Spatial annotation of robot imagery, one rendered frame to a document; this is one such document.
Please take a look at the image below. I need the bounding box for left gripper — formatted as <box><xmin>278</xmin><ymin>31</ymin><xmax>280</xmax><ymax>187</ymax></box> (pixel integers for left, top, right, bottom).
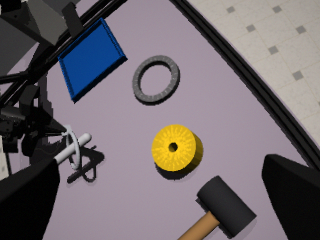
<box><xmin>0</xmin><ymin>85</ymin><xmax>66</xmax><ymax>157</ymax></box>

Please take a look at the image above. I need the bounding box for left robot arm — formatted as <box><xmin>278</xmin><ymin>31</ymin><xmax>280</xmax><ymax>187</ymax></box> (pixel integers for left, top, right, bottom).
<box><xmin>0</xmin><ymin>0</ymin><xmax>22</xmax><ymax>153</ymax></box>

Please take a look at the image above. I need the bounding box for black rubber mallet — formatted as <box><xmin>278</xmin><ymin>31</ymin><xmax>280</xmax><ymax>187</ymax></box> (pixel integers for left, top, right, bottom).
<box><xmin>177</xmin><ymin>175</ymin><xmax>257</xmax><ymax>240</ymax></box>

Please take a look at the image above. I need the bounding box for dark grey ring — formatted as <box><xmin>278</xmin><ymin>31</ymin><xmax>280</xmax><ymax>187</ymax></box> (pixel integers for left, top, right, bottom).
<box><xmin>132</xmin><ymin>55</ymin><xmax>181</xmax><ymax>104</ymax></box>

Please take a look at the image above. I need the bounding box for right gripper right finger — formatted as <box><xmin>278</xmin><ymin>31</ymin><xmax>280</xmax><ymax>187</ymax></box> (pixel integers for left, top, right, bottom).
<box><xmin>261</xmin><ymin>154</ymin><xmax>320</xmax><ymax>240</ymax></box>

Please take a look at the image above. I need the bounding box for white rounded bar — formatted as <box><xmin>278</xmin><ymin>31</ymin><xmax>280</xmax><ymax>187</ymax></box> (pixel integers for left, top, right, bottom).
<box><xmin>54</xmin><ymin>133</ymin><xmax>92</xmax><ymax>165</ymax></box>

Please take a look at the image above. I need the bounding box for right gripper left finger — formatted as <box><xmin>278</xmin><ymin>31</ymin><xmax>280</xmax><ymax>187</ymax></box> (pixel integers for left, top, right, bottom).
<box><xmin>0</xmin><ymin>158</ymin><xmax>60</xmax><ymax>240</ymax></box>

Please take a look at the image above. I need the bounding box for blue tray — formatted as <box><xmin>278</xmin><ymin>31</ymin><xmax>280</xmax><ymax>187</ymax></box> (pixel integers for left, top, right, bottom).
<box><xmin>58</xmin><ymin>17</ymin><xmax>128</xmax><ymax>102</ymax></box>

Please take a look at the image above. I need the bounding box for white ring with attached rope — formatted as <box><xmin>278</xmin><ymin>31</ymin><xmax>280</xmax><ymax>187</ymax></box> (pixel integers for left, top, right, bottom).
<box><xmin>34</xmin><ymin>125</ymin><xmax>81</xmax><ymax>170</ymax></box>

